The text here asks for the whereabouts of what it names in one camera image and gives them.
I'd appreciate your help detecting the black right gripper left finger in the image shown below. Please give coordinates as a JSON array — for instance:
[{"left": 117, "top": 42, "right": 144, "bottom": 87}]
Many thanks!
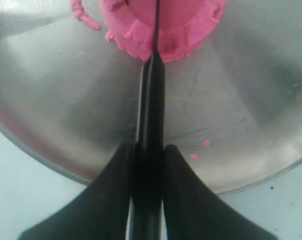
[{"left": 19, "top": 143, "right": 134, "bottom": 240}]

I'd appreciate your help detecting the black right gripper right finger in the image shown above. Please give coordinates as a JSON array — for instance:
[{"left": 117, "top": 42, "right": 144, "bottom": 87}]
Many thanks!
[{"left": 162, "top": 145, "right": 277, "bottom": 240}]

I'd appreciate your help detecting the black knife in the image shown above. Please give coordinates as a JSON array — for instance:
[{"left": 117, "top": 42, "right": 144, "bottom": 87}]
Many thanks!
[{"left": 128, "top": 0, "right": 165, "bottom": 240}]

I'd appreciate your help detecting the pink clay lump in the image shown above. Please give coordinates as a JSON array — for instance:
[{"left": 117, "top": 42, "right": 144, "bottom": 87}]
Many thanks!
[{"left": 100, "top": 0, "right": 226, "bottom": 63}]

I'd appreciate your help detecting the round stainless steel plate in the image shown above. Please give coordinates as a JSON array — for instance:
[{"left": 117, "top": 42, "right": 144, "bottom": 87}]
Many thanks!
[{"left": 0, "top": 0, "right": 302, "bottom": 193}]

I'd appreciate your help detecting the pink dough strip crumb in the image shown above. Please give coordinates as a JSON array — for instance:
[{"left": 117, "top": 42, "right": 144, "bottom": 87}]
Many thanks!
[{"left": 69, "top": 0, "right": 102, "bottom": 31}]

